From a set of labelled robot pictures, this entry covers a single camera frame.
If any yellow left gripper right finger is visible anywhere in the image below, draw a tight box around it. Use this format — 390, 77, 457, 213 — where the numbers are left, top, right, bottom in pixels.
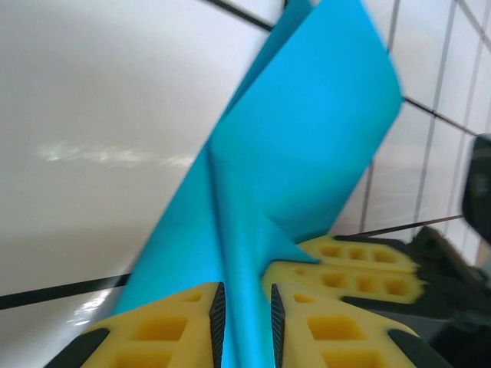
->
270, 282, 456, 368

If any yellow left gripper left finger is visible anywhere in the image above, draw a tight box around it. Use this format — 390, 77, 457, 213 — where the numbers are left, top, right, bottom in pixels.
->
44, 281, 227, 368

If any blue paper sheet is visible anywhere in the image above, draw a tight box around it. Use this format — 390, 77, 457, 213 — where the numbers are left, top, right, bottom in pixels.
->
114, 0, 404, 368

